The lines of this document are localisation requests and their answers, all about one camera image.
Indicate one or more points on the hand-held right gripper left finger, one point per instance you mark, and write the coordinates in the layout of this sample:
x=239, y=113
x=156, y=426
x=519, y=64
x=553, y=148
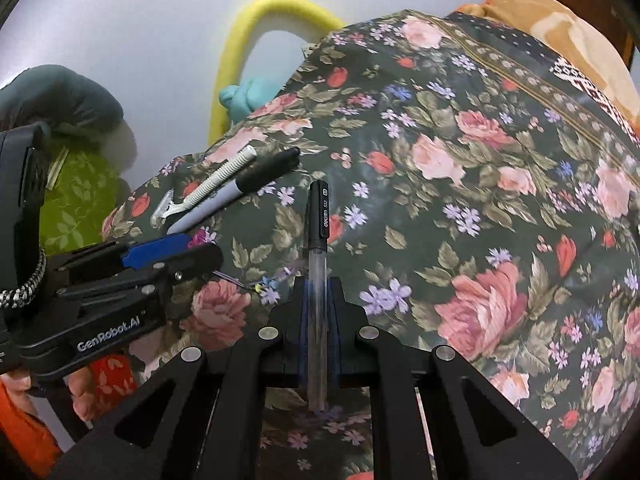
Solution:
x=301, y=340

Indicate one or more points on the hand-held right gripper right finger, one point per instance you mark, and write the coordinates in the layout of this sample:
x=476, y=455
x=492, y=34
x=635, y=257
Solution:
x=333, y=340

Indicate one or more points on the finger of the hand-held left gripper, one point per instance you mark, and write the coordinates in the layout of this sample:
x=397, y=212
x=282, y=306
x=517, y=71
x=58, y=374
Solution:
x=155, y=251
x=195, y=260

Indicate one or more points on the clear pen with black cap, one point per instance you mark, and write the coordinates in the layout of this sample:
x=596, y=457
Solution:
x=317, y=220

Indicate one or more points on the person's left forearm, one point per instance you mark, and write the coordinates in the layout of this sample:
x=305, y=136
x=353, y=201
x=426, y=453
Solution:
x=25, y=435

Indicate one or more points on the person's left hand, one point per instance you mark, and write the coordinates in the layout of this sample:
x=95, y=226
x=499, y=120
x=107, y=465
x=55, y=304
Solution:
x=85, y=392

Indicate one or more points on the red floral cloth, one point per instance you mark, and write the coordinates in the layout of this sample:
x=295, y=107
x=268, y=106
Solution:
x=117, y=375

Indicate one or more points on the white disposable razor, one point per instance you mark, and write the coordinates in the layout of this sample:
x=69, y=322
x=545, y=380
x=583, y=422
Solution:
x=220, y=177

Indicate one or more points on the green floral cloth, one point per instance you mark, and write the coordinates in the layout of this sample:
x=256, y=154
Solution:
x=80, y=195

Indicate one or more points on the grey marker with black cap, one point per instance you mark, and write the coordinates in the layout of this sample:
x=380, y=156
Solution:
x=260, y=175

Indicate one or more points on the teal plastic toy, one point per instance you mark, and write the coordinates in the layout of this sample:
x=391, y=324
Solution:
x=245, y=100

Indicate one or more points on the dark floral cloth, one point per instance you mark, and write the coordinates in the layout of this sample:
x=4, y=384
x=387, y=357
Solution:
x=450, y=210

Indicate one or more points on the dark green cloth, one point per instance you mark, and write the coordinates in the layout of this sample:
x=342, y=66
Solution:
x=65, y=95

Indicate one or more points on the yellow foam tube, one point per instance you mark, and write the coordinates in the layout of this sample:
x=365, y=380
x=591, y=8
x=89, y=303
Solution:
x=280, y=7

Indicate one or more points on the orange patterned pillow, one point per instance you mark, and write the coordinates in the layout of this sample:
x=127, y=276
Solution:
x=560, y=25

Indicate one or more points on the wall socket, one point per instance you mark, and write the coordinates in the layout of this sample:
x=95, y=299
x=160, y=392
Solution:
x=310, y=49

